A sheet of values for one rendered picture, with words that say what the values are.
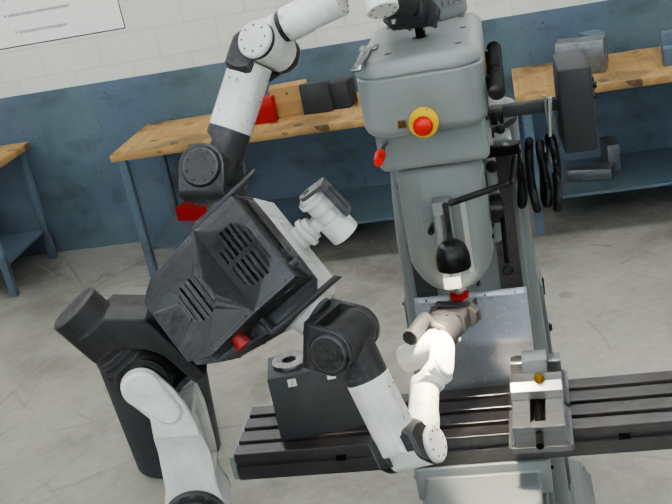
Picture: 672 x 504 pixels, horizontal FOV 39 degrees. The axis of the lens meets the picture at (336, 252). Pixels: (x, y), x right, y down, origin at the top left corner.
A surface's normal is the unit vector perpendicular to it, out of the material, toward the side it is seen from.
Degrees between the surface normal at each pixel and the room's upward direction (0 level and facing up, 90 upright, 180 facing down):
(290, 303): 64
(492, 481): 0
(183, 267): 73
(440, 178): 90
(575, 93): 90
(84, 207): 90
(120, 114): 90
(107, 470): 0
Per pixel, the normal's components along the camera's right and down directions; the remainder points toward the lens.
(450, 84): -0.14, 0.39
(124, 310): 0.05, -0.94
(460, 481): -0.18, -0.91
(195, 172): -0.25, -0.04
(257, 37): -0.46, -0.11
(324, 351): -0.44, 0.32
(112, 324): 0.08, 0.36
